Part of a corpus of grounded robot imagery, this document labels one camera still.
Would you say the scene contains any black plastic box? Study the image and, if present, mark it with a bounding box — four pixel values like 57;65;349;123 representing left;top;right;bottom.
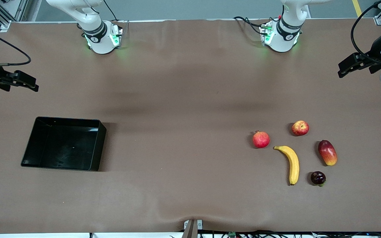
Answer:
21;116;107;172

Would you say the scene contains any red yellow apple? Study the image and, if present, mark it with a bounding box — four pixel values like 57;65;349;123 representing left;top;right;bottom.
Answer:
292;120;310;136

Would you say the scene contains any yellow banana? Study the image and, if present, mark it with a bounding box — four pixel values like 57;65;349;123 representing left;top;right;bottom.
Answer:
274;145;300;186

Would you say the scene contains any red yellow mango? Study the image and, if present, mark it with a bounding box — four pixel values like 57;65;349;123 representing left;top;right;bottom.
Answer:
318;140;338;166

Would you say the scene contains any red pomegranate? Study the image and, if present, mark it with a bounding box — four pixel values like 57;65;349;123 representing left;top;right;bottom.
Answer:
252;130;271;149

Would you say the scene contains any dark purple round fruit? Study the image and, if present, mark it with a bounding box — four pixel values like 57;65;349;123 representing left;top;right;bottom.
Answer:
311;171;326;187

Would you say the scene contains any brown table cover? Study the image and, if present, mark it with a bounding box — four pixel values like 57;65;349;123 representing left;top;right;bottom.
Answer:
0;18;381;234

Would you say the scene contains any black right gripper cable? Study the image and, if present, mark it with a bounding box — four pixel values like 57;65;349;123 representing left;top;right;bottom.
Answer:
0;25;32;67

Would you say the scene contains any black arm base cable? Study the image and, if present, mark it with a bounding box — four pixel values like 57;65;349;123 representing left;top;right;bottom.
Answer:
103;0;119;22
233;15;278;35

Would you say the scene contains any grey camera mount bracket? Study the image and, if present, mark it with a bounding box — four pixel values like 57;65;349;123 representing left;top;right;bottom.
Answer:
183;219;203;238

